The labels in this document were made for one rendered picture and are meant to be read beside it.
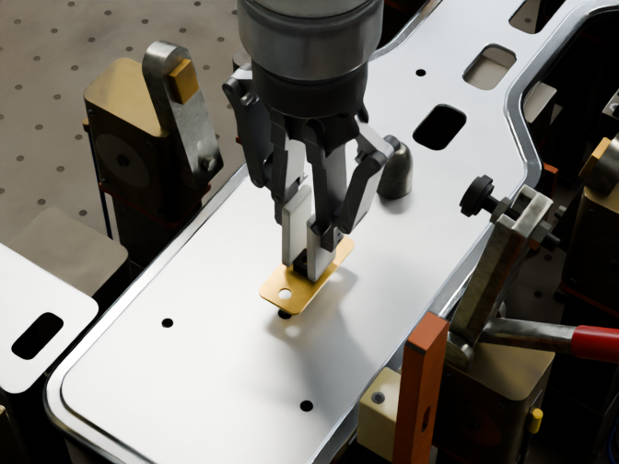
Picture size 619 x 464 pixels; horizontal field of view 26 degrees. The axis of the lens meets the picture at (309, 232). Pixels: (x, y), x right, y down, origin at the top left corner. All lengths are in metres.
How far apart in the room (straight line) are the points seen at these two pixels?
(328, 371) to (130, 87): 0.30
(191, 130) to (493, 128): 0.26
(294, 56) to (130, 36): 0.89
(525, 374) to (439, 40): 0.39
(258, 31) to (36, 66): 0.88
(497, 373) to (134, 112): 0.38
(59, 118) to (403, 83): 0.53
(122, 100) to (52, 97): 0.50
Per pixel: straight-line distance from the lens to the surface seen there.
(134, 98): 1.13
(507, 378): 0.96
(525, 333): 0.93
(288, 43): 0.79
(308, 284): 1.02
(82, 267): 1.11
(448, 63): 1.22
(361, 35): 0.80
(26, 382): 1.03
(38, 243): 1.13
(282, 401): 1.00
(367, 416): 0.93
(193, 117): 1.10
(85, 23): 1.70
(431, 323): 0.80
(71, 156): 1.55
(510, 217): 0.85
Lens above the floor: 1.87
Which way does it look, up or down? 53 degrees down
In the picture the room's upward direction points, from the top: straight up
